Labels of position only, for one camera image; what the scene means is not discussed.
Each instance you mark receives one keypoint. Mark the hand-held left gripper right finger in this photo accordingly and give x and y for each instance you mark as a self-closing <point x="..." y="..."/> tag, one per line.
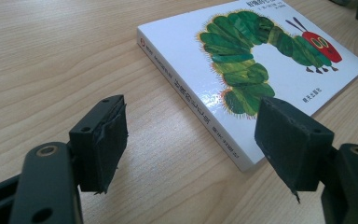
<point x="292" y="146"/>

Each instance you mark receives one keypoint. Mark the white caterpillar picture book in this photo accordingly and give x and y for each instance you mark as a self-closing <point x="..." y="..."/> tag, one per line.
<point x="180" y="46"/>

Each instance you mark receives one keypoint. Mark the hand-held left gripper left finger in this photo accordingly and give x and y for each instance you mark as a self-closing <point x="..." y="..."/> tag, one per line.
<point x="101" y="146"/>

